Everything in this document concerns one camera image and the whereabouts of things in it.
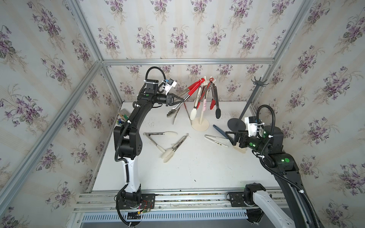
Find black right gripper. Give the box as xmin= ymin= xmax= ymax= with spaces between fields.
xmin=227 ymin=128 xmax=272 ymax=157

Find steel tongs red handle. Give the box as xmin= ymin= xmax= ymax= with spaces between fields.
xmin=183 ymin=103 xmax=192 ymax=125
xmin=166 ymin=78 xmax=206 ymax=118

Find small white steel tongs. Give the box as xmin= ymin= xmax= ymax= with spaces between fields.
xmin=204 ymin=135 xmax=230 ymax=148

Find dark grey utensil rack stand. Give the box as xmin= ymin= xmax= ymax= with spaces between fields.
xmin=227 ymin=77 xmax=268 ymax=132

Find steel tongs white ring large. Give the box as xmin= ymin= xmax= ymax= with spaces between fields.
xmin=190 ymin=86 xmax=203 ymax=121

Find pink cat paw tongs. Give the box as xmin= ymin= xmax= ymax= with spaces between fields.
xmin=202 ymin=87 xmax=208 ymax=112

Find black silicone tip tongs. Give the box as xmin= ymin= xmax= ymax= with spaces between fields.
xmin=213 ymin=84 xmax=221 ymax=119

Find red silicone tip tongs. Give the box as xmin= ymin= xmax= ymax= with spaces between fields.
xmin=196 ymin=76 xmax=217 ymax=111

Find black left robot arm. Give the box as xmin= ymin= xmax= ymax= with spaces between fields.
xmin=114 ymin=66 xmax=186 ymax=204

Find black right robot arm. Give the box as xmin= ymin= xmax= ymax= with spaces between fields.
xmin=230 ymin=104 xmax=323 ymax=228

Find cream utensil rack stand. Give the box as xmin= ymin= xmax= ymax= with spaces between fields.
xmin=192 ymin=77 xmax=215 ymax=132

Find steel tongs white tips open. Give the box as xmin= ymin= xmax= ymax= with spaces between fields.
xmin=143 ymin=131 xmax=178 ymax=153

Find steel tongs cream silicone tips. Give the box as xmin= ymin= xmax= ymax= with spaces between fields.
xmin=161 ymin=134 xmax=189 ymax=163

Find pink pen holder bucket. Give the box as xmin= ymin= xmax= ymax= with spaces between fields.
xmin=116 ymin=114 xmax=128 ymax=126

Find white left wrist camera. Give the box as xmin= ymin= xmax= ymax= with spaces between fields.
xmin=163 ymin=78 xmax=177 ymax=95

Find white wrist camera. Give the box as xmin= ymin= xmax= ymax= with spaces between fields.
xmin=163 ymin=78 xmax=177 ymax=95
xmin=244 ymin=116 xmax=264 ymax=137

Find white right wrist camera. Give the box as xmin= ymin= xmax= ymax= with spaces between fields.
xmin=244 ymin=116 xmax=264 ymax=137

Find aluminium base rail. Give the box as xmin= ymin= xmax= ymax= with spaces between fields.
xmin=67 ymin=188 xmax=286 ymax=228

